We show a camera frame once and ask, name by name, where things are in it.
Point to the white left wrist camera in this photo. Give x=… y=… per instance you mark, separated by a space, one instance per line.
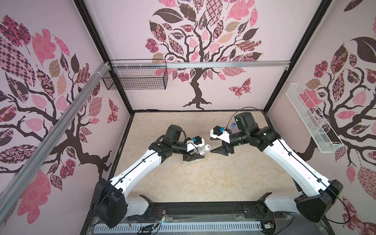
x=195 y=144

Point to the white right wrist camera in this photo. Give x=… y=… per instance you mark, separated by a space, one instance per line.
x=220 y=133

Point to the aluminium rail back wall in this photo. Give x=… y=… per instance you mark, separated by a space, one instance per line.
x=188 y=65

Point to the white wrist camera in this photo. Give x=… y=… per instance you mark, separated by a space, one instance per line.
x=195 y=144
x=220 y=133

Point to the white wire shelf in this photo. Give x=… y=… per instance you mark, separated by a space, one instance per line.
x=317 y=124

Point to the aluminium rail left wall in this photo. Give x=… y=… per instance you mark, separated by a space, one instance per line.
x=19 y=183

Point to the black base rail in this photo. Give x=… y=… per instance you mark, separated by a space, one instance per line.
x=271 y=223

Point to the aluminium rail wall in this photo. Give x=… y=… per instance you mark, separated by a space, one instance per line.
x=19 y=183
x=188 y=65

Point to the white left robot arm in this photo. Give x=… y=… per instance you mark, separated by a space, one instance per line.
x=111 y=202

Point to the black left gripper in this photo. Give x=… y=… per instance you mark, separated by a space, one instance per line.
x=188 y=157

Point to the white slotted cable duct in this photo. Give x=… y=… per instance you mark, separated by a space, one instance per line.
x=179 y=227

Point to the black wire basket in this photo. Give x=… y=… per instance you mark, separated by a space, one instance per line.
x=136 y=74

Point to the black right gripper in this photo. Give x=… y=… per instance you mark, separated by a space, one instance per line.
x=226 y=146

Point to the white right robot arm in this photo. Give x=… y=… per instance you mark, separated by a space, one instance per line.
x=318 y=192

